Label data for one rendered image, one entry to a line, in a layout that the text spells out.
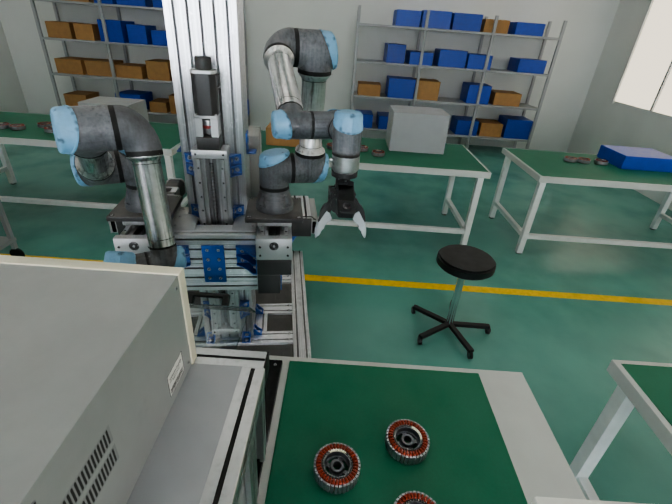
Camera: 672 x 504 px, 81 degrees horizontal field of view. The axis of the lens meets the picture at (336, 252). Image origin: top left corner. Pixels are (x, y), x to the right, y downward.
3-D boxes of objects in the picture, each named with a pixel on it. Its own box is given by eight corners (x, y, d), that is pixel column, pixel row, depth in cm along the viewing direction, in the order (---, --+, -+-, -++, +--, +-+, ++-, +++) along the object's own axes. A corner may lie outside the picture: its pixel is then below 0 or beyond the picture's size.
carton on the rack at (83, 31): (90, 38, 639) (87, 23, 628) (108, 40, 639) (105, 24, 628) (76, 39, 604) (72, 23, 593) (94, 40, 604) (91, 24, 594)
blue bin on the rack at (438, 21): (417, 27, 619) (420, 10, 608) (444, 29, 619) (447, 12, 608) (421, 27, 583) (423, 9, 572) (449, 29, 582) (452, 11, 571)
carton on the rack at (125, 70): (129, 74, 664) (126, 62, 655) (153, 76, 664) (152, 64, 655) (116, 77, 629) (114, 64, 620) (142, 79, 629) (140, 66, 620)
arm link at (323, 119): (308, 106, 111) (316, 114, 102) (346, 107, 114) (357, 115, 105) (307, 134, 115) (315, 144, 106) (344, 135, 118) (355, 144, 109)
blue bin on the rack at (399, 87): (384, 93, 668) (386, 75, 653) (409, 95, 668) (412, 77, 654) (387, 97, 631) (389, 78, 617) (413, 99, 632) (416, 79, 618)
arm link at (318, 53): (287, 175, 162) (290, 24, 131) (322, 175, 166) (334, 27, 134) (291, 189, 153) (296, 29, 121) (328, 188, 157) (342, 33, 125)
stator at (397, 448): (401, 473, 96) (404, 464, 94) (376, 436, 105) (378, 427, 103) (436, 454, 101) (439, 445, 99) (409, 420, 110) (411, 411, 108)
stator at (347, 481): (359, 497, 91) (361, 487, 89) (311, 493, 91) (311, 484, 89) (358, 451, 101) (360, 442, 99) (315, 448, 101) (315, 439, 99)
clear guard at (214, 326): (166, 306, 106) (163, 287, 103) (255, 312, 106) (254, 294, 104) (100, 406, 78) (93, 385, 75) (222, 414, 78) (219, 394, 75)
